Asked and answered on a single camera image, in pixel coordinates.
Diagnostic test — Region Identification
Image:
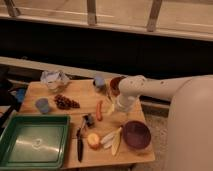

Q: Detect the bunch of dark grapes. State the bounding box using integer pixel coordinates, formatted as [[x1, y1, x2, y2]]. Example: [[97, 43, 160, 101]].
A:
[[54, 94, 80, 110]]

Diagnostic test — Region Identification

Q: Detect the black object at left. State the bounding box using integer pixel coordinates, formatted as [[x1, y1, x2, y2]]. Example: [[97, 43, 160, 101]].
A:
[[0, 66, 21, 128]]

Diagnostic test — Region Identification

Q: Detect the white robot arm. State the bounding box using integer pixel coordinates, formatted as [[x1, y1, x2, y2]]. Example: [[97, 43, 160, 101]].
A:
[[115, 75, 213, 171]]

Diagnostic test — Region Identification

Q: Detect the brown bowl with dark object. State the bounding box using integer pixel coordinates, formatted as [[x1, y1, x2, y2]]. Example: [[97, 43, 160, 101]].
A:
[[110, 76, 124, 96]]

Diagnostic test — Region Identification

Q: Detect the peeled yellow banana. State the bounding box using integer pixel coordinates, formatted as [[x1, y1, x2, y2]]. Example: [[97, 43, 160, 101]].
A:
[[101, 127, 122, 156]]

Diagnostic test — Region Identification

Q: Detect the orange carrot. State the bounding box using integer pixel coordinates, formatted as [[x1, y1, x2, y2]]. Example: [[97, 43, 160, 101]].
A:
[[96, 100, 103, 121]]

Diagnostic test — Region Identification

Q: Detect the small blue cup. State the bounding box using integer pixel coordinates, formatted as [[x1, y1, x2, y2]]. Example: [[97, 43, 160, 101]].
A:
[[93, 76, 106, 91]]

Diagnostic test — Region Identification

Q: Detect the green plastic tray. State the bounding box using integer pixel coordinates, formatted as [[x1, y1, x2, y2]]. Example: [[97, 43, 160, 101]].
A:
[[0, 115, 70, 171]]

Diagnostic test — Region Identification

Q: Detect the small dark toy object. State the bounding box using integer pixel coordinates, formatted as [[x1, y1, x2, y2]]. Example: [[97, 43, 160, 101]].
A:
[[83, 114, 94, 128]]

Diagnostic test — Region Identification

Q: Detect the black handled knife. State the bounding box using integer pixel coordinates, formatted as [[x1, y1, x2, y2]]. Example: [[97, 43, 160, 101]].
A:
[[76, 128, 84, 162]]

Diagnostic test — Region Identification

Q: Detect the metal fork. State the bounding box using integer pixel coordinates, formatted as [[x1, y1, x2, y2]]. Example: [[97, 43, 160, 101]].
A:
[[106, 88, 115, 111]]

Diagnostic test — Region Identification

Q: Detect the wooden cutting board table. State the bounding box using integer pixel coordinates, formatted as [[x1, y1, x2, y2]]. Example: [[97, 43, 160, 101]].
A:
[[18, 78, 156, 170]]

